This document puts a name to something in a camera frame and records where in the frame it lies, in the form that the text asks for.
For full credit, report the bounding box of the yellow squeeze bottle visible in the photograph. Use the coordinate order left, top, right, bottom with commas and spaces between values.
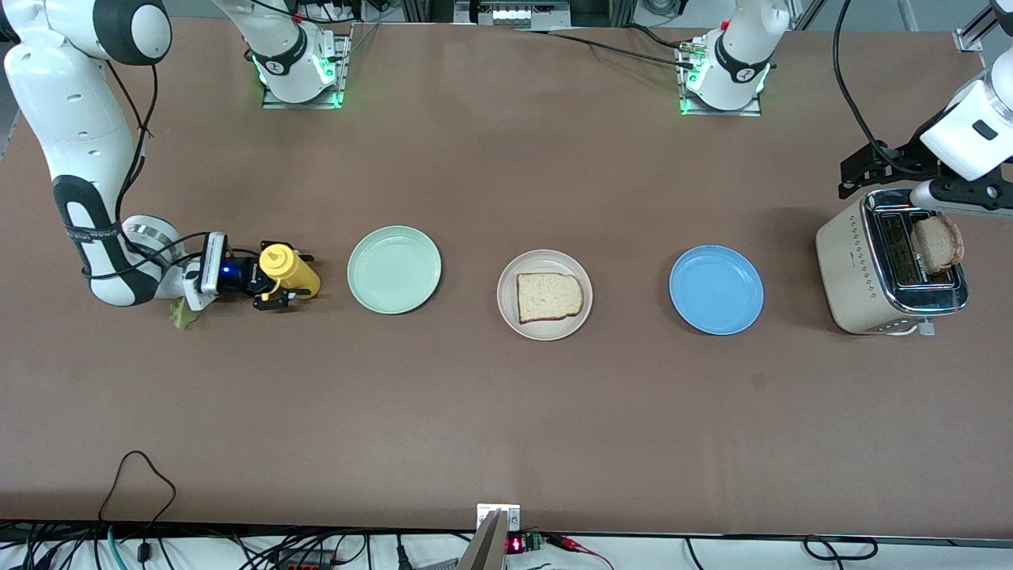
260, 243, 322, 301

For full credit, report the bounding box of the bread slice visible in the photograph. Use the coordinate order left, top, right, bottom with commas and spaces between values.
517, 272, 585, 325
910, 215, 965, 275

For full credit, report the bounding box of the light green plate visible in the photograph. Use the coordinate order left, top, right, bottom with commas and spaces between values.
347, 226, 442, 315

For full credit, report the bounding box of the blue plate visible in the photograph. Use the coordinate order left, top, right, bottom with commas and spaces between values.
669, 245, 765, 336

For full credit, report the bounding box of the beige plate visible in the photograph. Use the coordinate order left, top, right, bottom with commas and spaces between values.
496, 249, 594, 342

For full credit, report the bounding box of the beige chrome toaster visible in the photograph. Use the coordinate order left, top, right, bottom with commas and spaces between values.
815, 188, 970, 338

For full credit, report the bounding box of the grey equipment box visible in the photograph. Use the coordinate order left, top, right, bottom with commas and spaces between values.
453, 0, 572, 30

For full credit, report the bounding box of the grey metal bar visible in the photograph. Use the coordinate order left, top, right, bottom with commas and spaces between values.
457, 511, 507, 570

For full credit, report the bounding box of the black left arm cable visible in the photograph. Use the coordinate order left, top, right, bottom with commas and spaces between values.
831, 0, 915, 175

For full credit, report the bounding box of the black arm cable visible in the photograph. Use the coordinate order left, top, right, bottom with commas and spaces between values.
831, 0, 915, 175
82, 59, 262, 282

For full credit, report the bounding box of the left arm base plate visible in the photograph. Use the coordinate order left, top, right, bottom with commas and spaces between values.
679, 40, 763, 118

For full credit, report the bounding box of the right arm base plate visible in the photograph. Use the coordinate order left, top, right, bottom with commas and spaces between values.
261, 24, 353, 110

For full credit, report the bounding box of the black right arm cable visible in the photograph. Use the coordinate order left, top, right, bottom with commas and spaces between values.
82, 59, 262, 282

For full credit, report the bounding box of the thin black cable loop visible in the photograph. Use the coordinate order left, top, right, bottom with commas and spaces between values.
99, 451, 176, 523

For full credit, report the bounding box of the black cable across table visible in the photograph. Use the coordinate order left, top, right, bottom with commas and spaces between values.
514, 24, 697, 70

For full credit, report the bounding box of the silver mounting bracket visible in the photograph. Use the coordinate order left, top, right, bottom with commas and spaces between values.
476, 504, 522, 533

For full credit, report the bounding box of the coiled black cable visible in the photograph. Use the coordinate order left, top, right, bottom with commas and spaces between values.
803, 536, 879, 561

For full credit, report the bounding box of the red clip cable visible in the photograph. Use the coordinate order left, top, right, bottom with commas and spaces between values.
546, 534, 617, 570

